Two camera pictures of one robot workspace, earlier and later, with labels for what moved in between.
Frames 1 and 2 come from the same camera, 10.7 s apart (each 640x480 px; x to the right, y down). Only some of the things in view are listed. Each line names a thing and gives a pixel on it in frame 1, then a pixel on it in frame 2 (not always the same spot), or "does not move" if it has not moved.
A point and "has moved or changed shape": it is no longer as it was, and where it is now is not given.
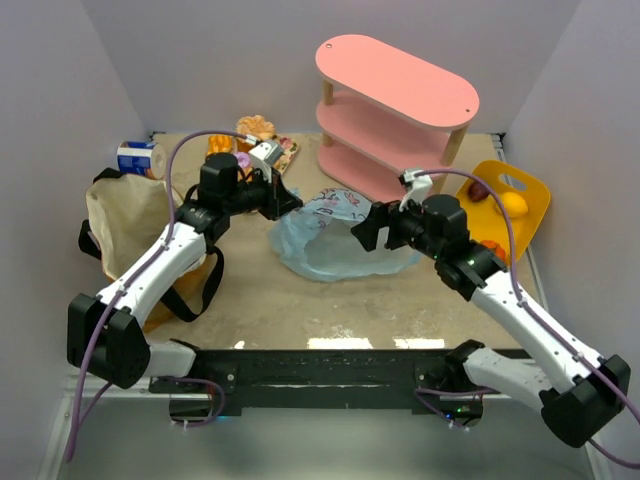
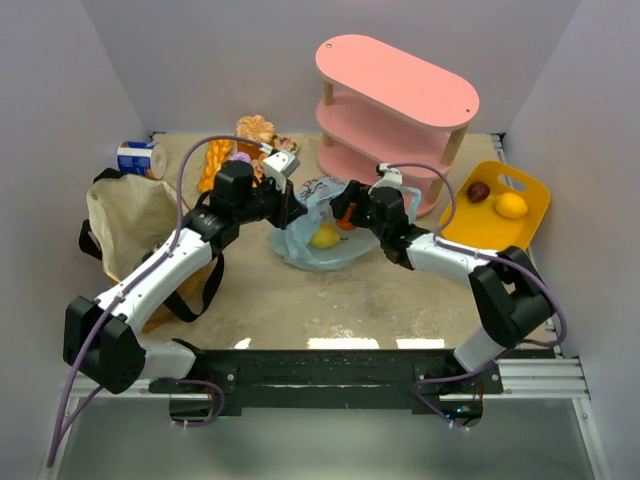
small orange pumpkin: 495,247 to 346,223
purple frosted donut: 243,159 does not move
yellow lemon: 515,206 does not move
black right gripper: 382,227 to 353,201
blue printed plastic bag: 318,240 has moved or changed shape
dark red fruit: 477,191 does not move
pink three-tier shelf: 384,114 does not move
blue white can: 145,158 does not move
